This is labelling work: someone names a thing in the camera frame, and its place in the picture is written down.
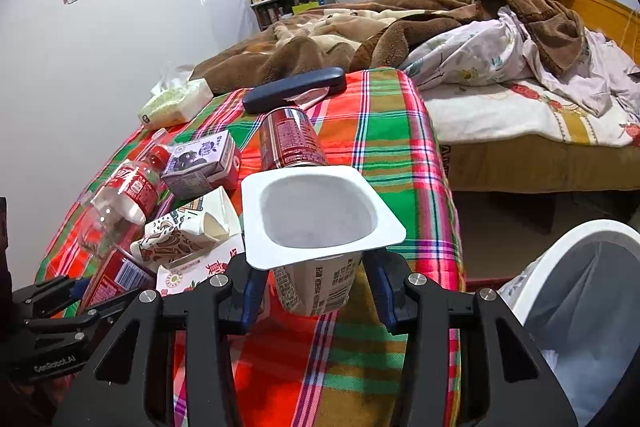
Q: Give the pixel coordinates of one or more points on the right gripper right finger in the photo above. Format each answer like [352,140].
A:
[386,274]

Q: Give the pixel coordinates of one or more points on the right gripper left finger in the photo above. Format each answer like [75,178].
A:
[242,299]

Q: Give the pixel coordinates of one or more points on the red white juice carton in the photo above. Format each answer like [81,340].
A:
[186,273]

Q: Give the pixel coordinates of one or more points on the white yogurt cup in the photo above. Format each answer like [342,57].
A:
[309,227]

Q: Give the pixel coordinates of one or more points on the white patterned paper carton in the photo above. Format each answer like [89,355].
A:
[194,227]

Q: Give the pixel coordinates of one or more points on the purple milk carton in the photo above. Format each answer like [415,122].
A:
[200,166]

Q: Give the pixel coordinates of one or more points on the clear cola plastic bottle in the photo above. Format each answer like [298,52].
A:
[119,210]

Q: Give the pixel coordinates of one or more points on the red drink can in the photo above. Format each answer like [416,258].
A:
[287,139]

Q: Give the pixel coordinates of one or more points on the white trash bin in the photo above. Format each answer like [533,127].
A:
[579,301]

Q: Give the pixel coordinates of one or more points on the plaid red green cloth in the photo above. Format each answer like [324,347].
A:
[341,369]

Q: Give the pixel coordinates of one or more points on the dark blue glasses case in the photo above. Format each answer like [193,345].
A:
[301,90]

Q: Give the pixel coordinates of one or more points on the white patterned bed sheet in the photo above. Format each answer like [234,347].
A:
[508,111]

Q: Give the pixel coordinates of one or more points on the yellow tissue pack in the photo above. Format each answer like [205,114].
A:
[176,99]

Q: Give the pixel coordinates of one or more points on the brown fleece blanket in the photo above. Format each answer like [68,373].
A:
[380,33]

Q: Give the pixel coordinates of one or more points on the white floral quilt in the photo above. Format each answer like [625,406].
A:
[498,51]

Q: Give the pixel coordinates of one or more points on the wooden headboard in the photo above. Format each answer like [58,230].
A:
[613,19]

